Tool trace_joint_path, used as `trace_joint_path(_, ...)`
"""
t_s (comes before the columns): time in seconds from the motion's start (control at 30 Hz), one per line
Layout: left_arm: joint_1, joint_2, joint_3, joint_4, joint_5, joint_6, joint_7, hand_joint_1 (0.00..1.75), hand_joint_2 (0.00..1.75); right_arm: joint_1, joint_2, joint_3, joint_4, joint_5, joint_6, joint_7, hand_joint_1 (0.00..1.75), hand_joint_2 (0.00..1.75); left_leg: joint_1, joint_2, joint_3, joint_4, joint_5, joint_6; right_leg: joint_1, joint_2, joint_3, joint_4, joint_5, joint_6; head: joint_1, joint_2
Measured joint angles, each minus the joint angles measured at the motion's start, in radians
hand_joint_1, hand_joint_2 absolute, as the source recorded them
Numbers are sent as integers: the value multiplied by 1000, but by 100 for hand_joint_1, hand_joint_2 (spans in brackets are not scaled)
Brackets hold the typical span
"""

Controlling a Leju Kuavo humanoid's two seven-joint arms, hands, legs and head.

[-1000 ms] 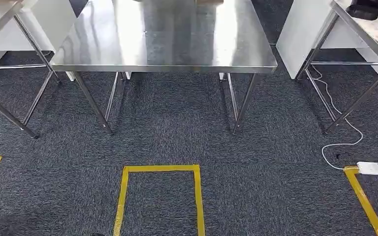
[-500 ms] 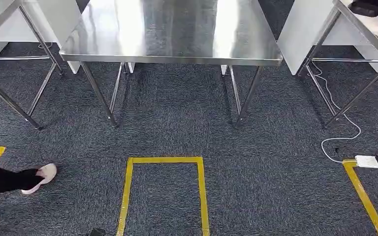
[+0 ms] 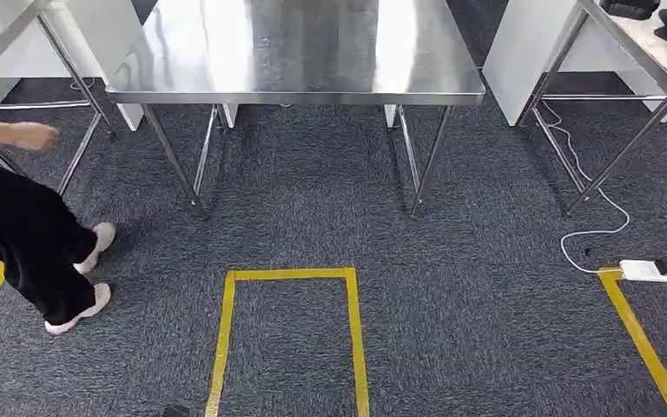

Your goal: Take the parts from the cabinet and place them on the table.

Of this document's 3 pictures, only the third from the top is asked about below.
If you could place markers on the person's hand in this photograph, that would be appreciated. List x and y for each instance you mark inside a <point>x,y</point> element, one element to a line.
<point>37,136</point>

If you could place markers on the person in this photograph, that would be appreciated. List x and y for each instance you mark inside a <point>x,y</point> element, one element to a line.
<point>17,230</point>

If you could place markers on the stainless steel table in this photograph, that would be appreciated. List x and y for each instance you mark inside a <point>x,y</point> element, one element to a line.
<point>0,29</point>
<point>644,46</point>
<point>299,46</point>

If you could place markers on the white partition panel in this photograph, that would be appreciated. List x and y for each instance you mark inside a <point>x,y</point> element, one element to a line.
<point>109,34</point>
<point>517,57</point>

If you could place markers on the black case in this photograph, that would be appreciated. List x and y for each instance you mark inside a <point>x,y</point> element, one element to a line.
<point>630,8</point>

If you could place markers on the white power strip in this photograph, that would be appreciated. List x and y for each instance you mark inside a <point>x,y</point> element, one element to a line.
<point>641,270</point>

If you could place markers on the black plug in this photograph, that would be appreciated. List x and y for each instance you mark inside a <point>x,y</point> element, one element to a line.
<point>664,266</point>

